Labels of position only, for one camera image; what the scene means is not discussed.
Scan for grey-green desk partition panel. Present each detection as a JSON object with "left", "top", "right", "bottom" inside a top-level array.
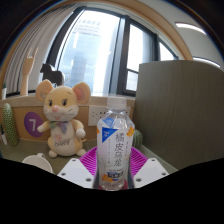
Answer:
[{"left": 132, "top": 59, "right": 224, "bottom": 171}]

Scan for tall green cactus ornament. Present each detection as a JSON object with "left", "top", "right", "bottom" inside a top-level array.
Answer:
[{"left": 2, "top": 102, "right": 20, "bottom": 147}]

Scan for black horse figurine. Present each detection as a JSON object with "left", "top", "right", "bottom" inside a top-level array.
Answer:
[{"left": 39, "top": 63, "right": 65, "bottom": 87}]

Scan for grey window curtain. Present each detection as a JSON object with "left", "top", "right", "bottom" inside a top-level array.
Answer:
[{"left": 3, "top": 4, "right": 79, "bottom": 96}]

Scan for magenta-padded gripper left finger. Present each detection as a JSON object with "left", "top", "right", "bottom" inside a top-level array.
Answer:
[{"left": 57, "top": 146, "right": 99, "bottom": 189}]

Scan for ceiling lights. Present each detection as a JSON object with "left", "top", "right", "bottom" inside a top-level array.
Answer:
[{"left": 174, "top": 21, "right": 221, "bottom": 68}]

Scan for clear plastic drink bottle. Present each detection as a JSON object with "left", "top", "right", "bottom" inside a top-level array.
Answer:
[{"left": 96, "top": 96, "right": 136, "bottom": 192}]

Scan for purple round number sticker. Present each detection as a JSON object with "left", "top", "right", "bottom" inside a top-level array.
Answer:
[{"left": 23, "top": 111, "right": 46, "bottom": 138}]

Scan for white pale-yellow cup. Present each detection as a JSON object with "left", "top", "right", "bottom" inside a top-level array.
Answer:
[{"left": 21, "top": 152, "right": 54, "bottom": 174}]

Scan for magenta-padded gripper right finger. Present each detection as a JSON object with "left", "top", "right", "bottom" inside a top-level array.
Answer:
[{"left": 128, "top": 146, "right": 170, "bottom": 189}]

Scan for beige plush mouse toy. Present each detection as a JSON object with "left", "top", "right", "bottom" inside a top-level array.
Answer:
[{"left": 35, "top": 79, "right": 92, "bottom": 159}]

